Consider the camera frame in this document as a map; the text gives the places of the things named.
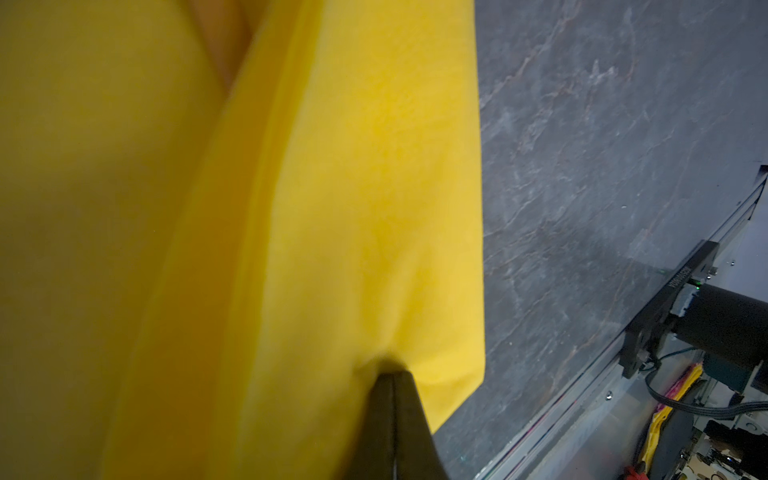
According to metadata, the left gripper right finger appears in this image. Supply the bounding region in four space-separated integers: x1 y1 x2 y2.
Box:
394 371 448 480

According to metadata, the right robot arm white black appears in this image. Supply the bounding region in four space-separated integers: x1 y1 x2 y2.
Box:
673 284 767 394

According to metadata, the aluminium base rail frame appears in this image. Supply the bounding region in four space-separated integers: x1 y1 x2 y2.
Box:
477 166 767 479

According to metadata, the yellow paper napkin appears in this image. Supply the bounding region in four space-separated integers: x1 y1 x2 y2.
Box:
1 1 485 479

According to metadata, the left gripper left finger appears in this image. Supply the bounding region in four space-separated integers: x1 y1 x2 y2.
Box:
343 373 395 480

